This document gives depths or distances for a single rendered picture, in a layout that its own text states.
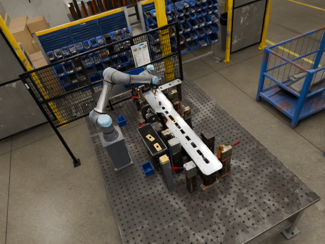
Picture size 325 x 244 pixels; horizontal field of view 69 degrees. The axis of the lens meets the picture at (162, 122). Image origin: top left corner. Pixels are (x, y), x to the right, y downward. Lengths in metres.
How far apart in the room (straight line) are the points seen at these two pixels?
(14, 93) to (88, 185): 1.82
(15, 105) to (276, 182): 3.76
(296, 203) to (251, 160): 0.53
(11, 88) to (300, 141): 4.22
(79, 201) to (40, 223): 0.50
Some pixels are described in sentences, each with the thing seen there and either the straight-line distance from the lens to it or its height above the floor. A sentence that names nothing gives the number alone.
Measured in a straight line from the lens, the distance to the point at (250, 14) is 5.29.
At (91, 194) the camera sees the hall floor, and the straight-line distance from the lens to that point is 3.37.
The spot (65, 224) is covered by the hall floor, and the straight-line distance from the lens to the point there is 3.32.
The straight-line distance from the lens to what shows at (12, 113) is 4.44.
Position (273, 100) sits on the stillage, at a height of 0.19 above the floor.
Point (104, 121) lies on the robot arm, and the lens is 2.14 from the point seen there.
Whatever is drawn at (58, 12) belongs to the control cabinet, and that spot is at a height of 0.59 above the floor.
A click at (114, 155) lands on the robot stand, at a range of 2.37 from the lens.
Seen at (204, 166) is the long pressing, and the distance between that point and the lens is 2.04.
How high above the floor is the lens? 2.66
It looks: 43 degrees down
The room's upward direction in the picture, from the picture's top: 11 degrees counter-clockwise
